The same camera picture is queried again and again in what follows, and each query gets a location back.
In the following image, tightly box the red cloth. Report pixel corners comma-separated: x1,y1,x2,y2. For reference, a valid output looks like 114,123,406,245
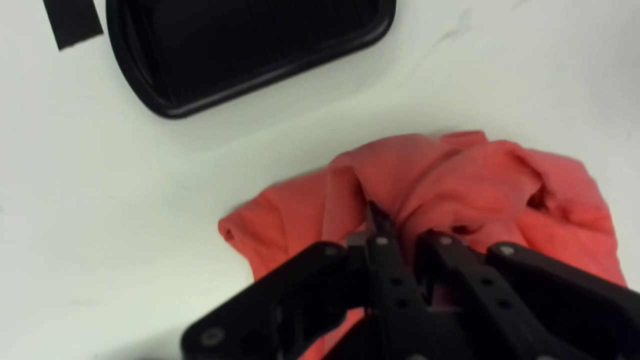
217,130,628,360

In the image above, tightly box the black ridged grill tray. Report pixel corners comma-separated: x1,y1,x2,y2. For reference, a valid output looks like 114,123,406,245
103,0,398,122

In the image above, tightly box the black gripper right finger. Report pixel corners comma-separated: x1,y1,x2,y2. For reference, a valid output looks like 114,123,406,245
413,227,640,360

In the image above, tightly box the small black tape piece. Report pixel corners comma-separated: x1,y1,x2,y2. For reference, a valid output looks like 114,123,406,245
41,0,105,51

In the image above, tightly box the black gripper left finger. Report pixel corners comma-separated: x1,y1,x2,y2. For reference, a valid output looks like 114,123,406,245
179,203,431,360

